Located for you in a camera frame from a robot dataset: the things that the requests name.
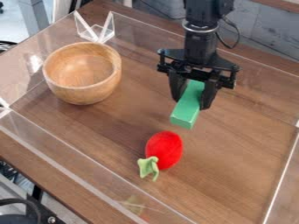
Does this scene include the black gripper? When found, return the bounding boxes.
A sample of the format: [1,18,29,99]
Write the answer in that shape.
[157,27,238,110]

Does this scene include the green rectangular block stick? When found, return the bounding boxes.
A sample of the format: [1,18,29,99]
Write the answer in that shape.
[169,80,204,130]

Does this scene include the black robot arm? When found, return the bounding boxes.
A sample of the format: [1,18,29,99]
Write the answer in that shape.
[157,0,240,109]

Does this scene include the brown wooden bowl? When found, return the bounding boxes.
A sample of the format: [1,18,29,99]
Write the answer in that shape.
[41,42,121,105]

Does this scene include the red plush strawberry toy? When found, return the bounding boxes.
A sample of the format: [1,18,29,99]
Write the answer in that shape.
[136,131,182,181]

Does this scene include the clear acrylic tray enclosure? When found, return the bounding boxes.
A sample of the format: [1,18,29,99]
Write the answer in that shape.
[0,10,299,224]

